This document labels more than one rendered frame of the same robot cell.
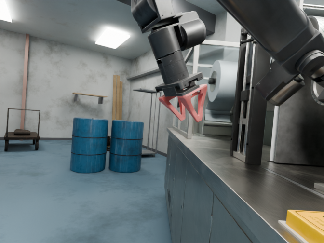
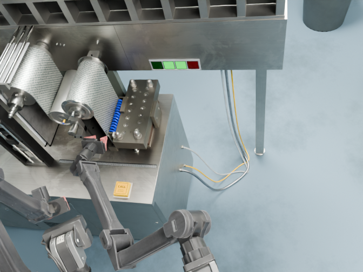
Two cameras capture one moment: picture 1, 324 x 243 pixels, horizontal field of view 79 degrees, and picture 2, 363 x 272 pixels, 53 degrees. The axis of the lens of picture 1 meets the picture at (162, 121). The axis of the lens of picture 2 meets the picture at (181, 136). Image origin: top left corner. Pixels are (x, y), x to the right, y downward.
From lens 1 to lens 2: 1.54 m
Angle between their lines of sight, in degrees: 75
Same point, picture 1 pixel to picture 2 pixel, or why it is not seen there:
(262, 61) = (14, 127)
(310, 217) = (118, 191)
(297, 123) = (41, 118)
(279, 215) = (109, 194)
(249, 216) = not seen: hidden behind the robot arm
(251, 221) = not seen: hidden behind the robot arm
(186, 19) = (42, 195)
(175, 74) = (59, 210)
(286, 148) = (47, 133)
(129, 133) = not seen: outside the picture
